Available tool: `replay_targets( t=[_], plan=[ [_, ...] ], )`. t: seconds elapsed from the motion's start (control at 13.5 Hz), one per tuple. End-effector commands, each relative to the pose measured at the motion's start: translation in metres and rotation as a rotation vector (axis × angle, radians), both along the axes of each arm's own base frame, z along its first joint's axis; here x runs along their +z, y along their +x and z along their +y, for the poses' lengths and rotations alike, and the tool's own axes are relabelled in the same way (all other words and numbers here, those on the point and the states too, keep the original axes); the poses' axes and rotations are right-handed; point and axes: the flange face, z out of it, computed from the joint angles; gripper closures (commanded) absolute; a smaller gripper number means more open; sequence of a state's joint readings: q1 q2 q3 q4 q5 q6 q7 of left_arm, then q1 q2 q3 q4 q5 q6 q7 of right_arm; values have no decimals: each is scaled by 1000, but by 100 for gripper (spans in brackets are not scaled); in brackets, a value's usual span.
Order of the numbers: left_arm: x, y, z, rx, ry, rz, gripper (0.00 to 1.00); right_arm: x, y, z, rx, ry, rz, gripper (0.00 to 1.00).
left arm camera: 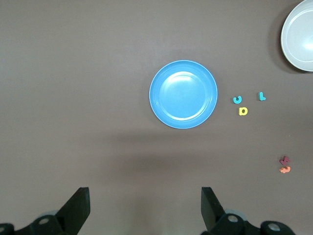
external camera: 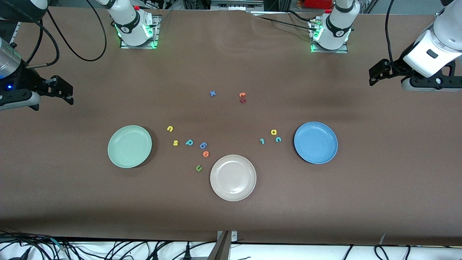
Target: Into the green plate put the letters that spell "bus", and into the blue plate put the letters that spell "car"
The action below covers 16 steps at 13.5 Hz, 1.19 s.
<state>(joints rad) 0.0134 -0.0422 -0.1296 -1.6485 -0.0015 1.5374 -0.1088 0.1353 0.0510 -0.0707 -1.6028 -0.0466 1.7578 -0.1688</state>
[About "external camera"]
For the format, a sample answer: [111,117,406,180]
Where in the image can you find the green plate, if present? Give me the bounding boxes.
[108,125,153,169]

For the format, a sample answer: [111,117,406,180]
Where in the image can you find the red box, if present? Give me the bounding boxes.
[303,0,334,9]

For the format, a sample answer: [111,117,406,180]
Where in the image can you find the blue plate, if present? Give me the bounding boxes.
[293,121,339,165]

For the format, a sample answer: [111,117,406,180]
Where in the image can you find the brown table cover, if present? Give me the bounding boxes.
[0,6,462,247]

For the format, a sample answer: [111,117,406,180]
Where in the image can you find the grey equipment box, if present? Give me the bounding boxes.
[210,0,264,11]

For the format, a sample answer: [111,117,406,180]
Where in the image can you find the beige plate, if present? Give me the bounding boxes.
[210,154,257,202]

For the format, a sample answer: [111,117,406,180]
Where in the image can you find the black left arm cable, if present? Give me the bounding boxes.
[384,0,397,73]

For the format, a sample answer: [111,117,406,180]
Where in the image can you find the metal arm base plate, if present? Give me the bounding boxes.
[120,14,160,49]
[310,18,349,54]

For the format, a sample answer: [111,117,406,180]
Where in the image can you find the black table cable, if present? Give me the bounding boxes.
[287,10,318,24]
[251,15,318,32]

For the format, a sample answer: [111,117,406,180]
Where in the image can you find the black floor cable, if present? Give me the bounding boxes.
[374,245,412,260]
[0,231,73,260]

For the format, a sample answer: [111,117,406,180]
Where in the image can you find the metal table bracket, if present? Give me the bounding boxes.
[208,230,239,260]

